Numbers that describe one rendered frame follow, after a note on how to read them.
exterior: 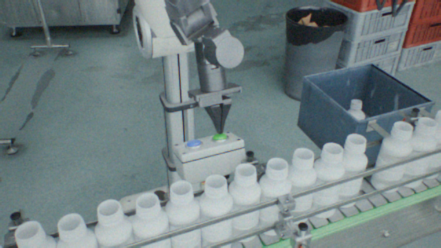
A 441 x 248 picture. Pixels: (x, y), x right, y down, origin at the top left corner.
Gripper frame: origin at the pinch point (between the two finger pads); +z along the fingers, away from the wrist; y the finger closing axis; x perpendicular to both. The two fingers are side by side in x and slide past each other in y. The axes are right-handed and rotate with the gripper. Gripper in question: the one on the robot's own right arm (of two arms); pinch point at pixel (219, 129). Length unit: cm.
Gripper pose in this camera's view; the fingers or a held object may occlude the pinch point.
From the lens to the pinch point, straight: 84.7
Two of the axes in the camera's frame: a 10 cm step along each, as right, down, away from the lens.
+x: -3.5, -2.2, 9.1
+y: 9.3, -2.2, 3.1
